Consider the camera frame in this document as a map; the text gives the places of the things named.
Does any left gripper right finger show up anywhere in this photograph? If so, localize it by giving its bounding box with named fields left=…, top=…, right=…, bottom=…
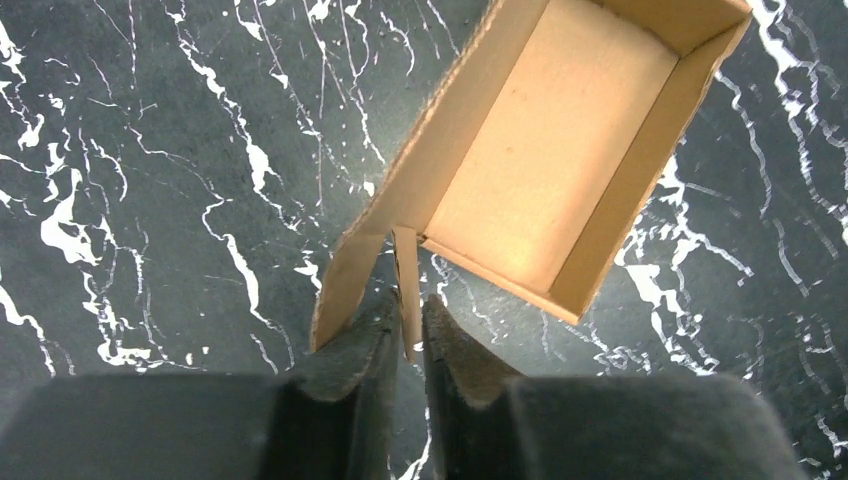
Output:
left=422, top=296, right=805, bottom=479

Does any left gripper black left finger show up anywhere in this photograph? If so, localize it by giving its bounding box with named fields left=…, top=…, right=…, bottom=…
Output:
left=1, top=291, right=400, bottom=479

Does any brown cardboard box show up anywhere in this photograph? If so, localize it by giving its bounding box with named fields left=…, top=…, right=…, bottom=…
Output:
left=310, top=1, right=751, bottom=352

